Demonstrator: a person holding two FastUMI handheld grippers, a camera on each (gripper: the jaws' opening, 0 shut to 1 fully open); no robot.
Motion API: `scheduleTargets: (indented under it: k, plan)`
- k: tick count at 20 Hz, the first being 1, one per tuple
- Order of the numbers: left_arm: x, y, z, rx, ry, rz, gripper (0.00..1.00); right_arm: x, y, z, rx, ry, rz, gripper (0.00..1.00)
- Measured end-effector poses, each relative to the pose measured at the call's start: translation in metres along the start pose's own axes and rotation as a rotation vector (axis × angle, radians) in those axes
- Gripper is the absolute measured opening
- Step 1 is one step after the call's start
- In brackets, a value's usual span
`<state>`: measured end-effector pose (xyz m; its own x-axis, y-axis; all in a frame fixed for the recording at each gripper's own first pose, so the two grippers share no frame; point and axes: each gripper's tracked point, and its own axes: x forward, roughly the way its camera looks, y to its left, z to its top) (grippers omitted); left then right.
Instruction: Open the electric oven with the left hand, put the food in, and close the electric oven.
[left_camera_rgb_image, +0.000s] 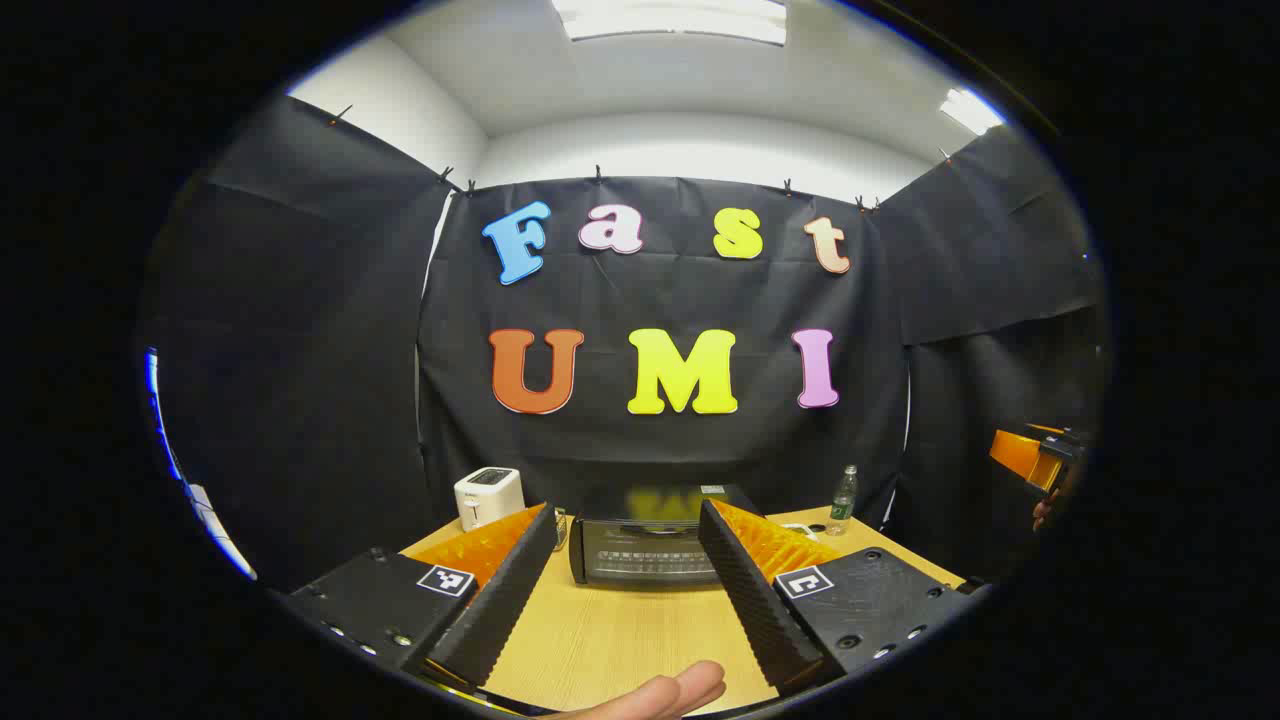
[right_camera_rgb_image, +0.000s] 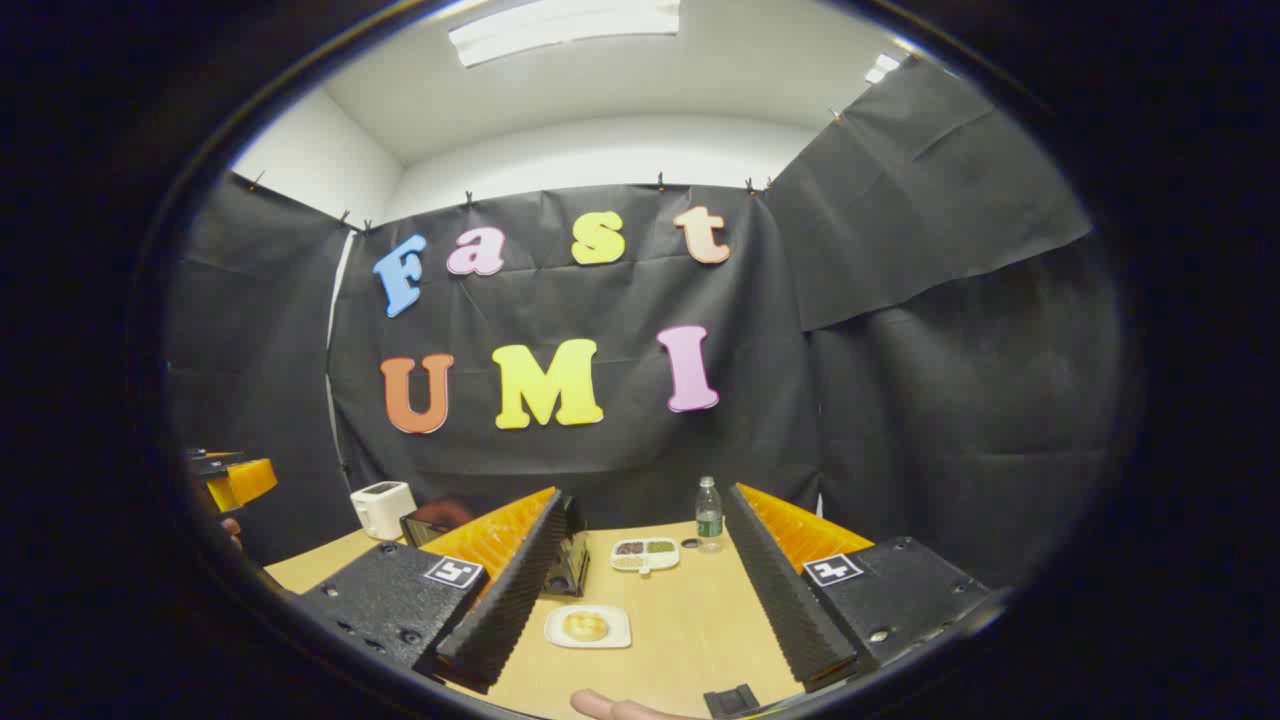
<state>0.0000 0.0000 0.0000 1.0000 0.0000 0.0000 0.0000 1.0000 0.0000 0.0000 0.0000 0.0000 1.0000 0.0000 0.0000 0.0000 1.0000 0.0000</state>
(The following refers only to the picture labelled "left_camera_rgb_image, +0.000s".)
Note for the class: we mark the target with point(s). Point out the white packet with green print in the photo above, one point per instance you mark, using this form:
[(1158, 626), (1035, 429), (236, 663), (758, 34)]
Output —
[(800, 528)]

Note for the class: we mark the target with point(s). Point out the black backdrop cloth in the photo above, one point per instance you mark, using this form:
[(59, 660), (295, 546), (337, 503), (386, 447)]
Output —
[(330, 350)]

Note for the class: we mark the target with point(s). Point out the black electric oven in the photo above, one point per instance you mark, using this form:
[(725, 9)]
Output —
[(640, 560)]

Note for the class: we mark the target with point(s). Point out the white toaster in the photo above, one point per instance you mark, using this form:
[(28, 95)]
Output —
[(488, 497)]

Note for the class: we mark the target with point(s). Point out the clear water bottle green label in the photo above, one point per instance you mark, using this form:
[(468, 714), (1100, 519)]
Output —
[(842, 505)]

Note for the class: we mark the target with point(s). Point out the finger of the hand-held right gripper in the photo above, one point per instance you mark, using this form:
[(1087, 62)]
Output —
[(1015, 450)]

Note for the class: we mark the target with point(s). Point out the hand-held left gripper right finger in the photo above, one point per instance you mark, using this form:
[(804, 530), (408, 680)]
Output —
[(750, 600)]

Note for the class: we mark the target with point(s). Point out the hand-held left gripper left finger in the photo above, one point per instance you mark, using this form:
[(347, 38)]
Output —
[(505, 600)]

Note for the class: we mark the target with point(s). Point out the small ceiling light panel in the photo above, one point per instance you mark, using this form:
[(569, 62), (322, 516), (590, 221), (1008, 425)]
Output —
[(970, 110)]

